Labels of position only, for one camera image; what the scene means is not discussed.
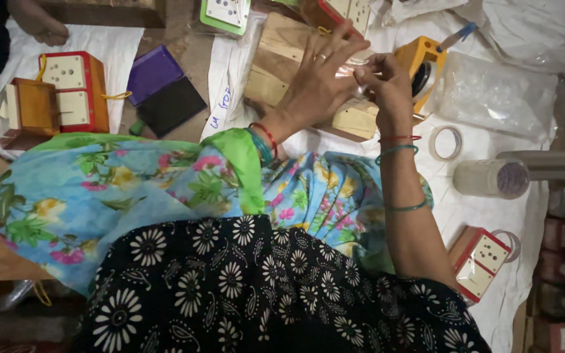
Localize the white paper with blue writing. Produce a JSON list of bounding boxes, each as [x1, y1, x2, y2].
[[199, 11, 269, 143]]

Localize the wooden plank block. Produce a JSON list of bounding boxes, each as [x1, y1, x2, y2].
[[242, 12, 380, 143]]

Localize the purple black stamp pad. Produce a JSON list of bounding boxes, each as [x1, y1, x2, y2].
[[126, 44, 209, 139]]

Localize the person's left hand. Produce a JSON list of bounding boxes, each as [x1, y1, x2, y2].
[[263, 21, 371, 141]]

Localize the green framed switch board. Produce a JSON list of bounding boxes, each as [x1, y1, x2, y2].
[[198, 0, 252, 37]]

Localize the stack of clear tape rolls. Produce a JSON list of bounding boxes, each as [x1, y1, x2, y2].
[[453, 158, 531, 201]]

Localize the plain wooden switch box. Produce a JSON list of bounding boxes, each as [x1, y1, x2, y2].
[[0, 77, 61, 151]]

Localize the clear tape roll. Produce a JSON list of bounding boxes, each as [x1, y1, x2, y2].
[[490, 229, 522, 264], [428, 125, 464, 163]]

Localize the teal bangles on left wrist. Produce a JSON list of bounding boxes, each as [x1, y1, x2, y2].
[[243, 126, 274, 167]]

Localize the clear adhesive tape strip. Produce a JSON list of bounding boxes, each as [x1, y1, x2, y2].
[[335, 58, 377, 101]]

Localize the grey pipe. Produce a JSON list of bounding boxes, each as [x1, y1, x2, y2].
[[495, 147, 565, 183]]

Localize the teal bangle on right wrist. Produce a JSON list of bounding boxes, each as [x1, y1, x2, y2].
[[375, 144, 419, 166]]

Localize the crumpled white plastic bag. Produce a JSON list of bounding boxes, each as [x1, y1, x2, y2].
[[382, 0, 565, 101]]

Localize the red bangle on left wrist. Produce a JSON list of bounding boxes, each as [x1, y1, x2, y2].
[[249, 122, 279, 160]]

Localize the red framed wooden switch box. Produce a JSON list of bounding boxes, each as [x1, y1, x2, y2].
[[448, 226, 513, 305], [301, 0, 372, 41], [39, 51, 111, 134]]

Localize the person's right hand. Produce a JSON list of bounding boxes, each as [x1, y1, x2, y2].
[[353, 53, 418, 137]]

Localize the clear plastic bag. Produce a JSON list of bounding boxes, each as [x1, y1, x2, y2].
[[434, 51, 559, 144]]

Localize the yellow tape dispenser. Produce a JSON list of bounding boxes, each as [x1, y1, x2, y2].
[[393, 35, 448, 117]]

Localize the white plastic floor sheet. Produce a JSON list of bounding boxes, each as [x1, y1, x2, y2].
[[0, 10, 565, 353]]

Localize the dark wooden frame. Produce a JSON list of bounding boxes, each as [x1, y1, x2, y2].
[[36, 0, 166, 29]]

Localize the black white floral garment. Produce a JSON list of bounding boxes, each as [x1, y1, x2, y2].
[[69, 215, 491, 353]]

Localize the blue floral sari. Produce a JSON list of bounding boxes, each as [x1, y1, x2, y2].
[[0, 127, 434, 297]]

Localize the yellow cord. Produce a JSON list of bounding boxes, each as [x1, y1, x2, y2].
[[32, 280, 53, 308]]

